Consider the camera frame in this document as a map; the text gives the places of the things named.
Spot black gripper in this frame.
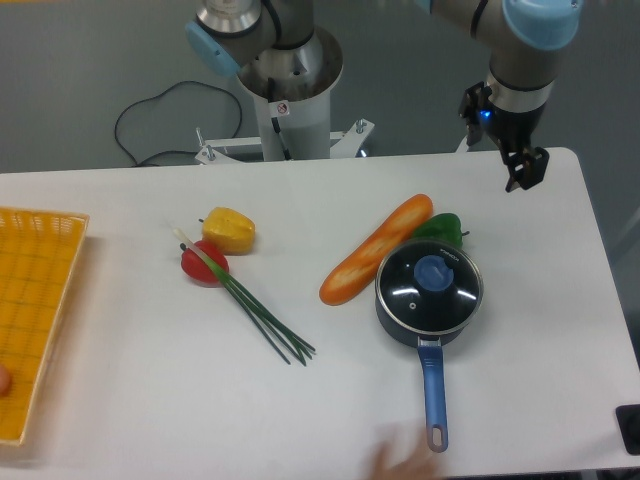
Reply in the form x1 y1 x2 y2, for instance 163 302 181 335
486 106 550 193

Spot glass lid blue knob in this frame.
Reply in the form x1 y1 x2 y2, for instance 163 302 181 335
375 238 484 343

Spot dark saucepan blue handle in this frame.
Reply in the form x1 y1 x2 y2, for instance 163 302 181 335
374 239 485 454

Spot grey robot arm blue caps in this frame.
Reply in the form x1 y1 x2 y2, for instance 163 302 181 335
185 1 582 191

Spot blurred human hand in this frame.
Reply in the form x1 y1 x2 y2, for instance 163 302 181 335
365 427 446 480

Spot green toy bell pepper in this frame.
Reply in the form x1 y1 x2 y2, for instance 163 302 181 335
411 213 469 248

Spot orange toy baguette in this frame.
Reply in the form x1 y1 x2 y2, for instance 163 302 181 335
319 193 434 306

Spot black object at table edge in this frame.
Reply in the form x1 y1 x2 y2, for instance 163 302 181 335
615 404 640 456

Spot green toy spring onion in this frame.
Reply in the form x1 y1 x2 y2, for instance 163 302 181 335
172 228 316 366

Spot yellow toy bell pepper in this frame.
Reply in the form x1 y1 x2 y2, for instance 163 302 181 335
201 207 256 255

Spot yellow woven basket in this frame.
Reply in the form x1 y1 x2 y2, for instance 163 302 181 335
1 207 89 446

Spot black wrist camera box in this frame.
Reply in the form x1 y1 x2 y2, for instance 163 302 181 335
458 81 492 147

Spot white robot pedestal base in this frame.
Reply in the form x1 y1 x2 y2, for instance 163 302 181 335
188 23 375 161

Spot black floor cable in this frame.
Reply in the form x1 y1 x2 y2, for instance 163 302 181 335
114 80 244 168

